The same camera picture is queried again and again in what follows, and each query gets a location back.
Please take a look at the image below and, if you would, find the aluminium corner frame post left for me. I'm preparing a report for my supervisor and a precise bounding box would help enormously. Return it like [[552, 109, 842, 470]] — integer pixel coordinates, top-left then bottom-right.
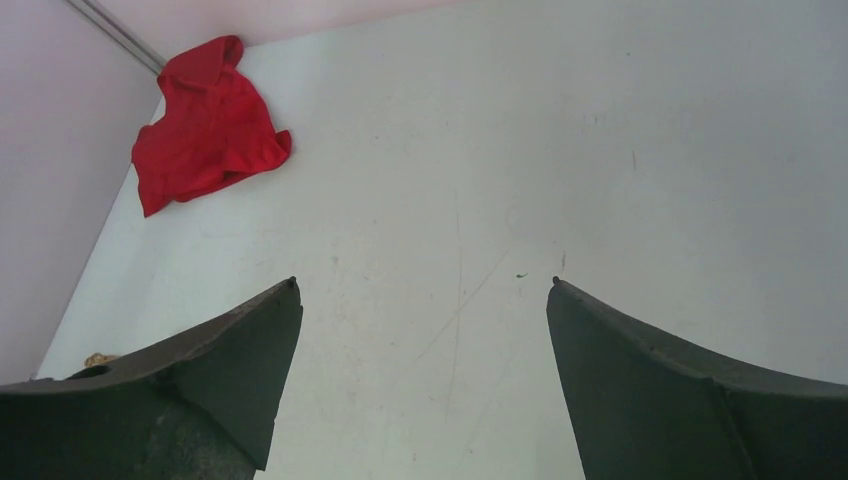
[[64, 0, 166, 75]]

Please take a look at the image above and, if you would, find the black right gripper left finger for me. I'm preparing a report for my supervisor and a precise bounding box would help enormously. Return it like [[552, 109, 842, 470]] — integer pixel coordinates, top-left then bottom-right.
[[1, 278, 303, 479]]

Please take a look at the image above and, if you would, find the wooden fork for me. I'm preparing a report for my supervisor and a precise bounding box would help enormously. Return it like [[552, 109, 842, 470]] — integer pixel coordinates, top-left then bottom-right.
[[84, 352, 119, 368]]

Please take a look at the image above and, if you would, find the red cloth napkin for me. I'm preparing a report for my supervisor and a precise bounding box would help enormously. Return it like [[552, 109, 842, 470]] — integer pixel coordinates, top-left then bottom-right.
[[131, 35, 293, 217]]

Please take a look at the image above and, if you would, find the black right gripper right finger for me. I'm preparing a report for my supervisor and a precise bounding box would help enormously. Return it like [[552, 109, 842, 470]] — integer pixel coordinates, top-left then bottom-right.
[[546, 279, 847, 479]]

